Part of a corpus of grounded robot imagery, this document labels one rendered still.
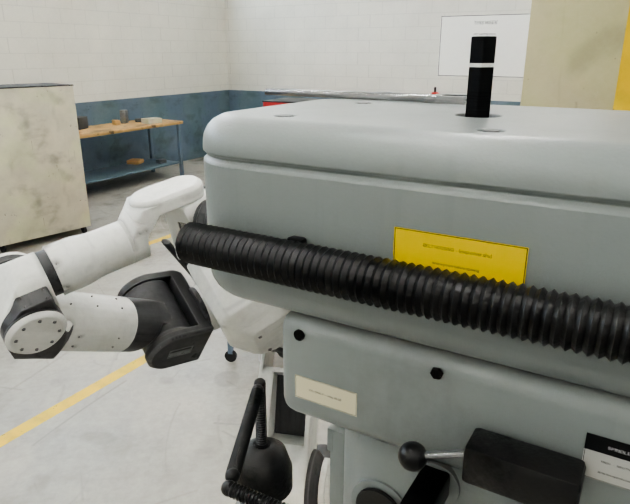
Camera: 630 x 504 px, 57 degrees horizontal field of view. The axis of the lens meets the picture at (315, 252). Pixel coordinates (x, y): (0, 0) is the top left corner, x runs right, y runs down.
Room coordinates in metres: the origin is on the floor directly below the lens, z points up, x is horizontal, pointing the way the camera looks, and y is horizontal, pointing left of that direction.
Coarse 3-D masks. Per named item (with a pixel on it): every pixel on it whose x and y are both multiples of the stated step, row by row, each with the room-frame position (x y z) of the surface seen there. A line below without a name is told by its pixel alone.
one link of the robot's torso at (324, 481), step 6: (324, 462) 1.11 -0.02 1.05; (324, 468) 1.09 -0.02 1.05; (324, 474) 1.08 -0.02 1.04; (324, 480) 1.07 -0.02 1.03; (318, 486) 1.06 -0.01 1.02; (324, 486) 1.06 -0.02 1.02; (318, 492) 1.05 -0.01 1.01; (324, 492) 1.06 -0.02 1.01; (318, 498) 1.05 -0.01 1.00; (324, 498) 1.06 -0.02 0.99
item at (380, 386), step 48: (288, 336) 0.45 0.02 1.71; (336, 336) 0.43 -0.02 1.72; (384, 336) 0.41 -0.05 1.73; (288, 384) 0.45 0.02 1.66; (336, 384) 0.42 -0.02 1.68; (384, 384) 0.40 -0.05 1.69; (432, 384) 0.38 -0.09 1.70; (480, 384) 0.36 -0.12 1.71; (528, 384) 0.35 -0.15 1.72; (576, 384) 0.34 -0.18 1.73; (384, 432) 0.40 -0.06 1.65; (432, 432) 0.38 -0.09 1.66; (528, 432) 0.35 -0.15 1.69; (576, 432) 0.33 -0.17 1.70; (624, 432) 0.32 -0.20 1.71; (624, 480) 0.31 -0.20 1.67
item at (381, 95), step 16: (304, 96) 0.69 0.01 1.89; (320, 96) 0.68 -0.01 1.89; (336, 96) 0.67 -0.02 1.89; (352, 96) 0.66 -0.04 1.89; (368, 96) 0.65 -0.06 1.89; (384, 96) 0.64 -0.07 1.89; (400, 96) 0.64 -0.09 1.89; (416, 96) 0.63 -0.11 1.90; (432, 96) 0.61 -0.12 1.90; (448, 96) 0.60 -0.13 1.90; (464, 96) 0.60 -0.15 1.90
